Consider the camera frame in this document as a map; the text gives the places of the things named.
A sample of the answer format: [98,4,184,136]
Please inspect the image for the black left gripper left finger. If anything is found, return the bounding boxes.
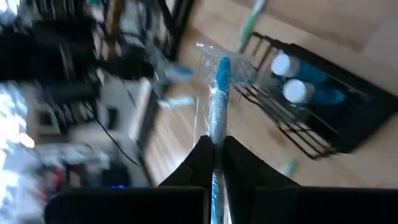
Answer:
[45,135,216,224]

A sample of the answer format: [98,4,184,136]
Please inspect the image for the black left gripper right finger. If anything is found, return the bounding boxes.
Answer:
[223,135,398,224]

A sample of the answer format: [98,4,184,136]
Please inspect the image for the blue mouthwash bottle white cap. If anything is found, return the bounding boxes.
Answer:
[270,51,329,85]
[281,77,348,106]

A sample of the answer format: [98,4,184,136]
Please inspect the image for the blue white toothbrush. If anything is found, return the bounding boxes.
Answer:
[192,42,259,224]

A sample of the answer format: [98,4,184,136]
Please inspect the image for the black wire caddy rack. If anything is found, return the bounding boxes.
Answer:
[234,30,398,161]

